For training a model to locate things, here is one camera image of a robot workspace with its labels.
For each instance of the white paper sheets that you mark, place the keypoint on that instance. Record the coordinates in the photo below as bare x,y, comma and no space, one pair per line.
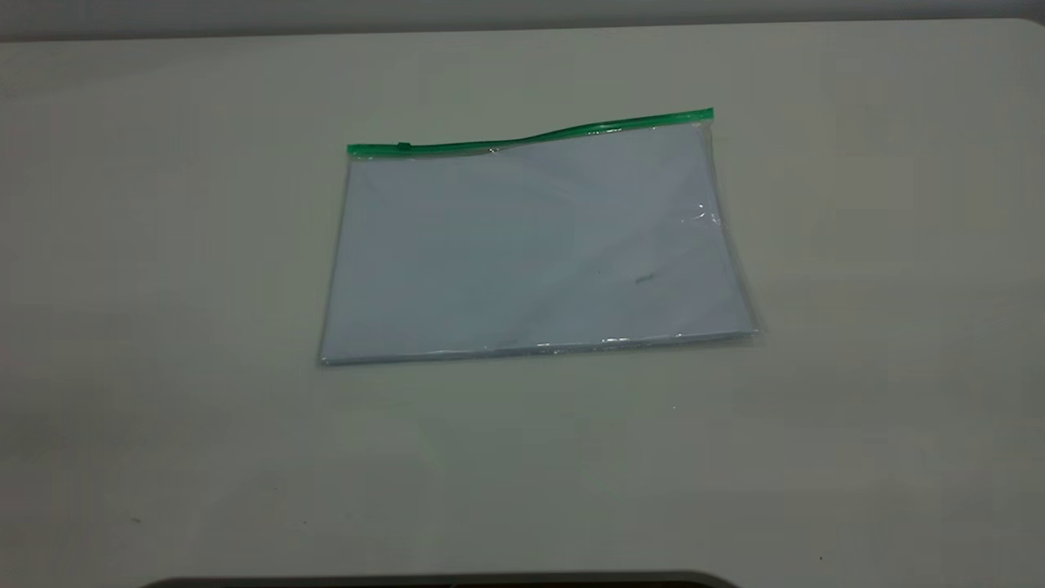
522,253

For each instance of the clear plastic zipper bag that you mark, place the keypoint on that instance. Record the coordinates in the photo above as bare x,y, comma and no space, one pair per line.
531,253

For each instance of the dark rounded base edge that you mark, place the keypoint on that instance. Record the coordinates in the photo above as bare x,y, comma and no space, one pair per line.
441,582

